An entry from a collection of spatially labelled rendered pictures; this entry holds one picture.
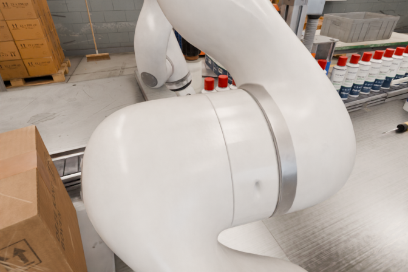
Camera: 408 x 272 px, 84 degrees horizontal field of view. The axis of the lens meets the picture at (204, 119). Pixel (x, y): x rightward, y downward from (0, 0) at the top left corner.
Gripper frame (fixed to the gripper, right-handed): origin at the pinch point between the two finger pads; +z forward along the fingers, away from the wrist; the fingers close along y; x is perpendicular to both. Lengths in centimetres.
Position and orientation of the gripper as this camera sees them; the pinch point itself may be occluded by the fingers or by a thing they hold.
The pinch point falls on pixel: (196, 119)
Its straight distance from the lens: 79.8
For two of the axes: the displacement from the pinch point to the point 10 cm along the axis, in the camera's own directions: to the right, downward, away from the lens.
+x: -8.6, 4.9, -1.3
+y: -3.9, -4.9, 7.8
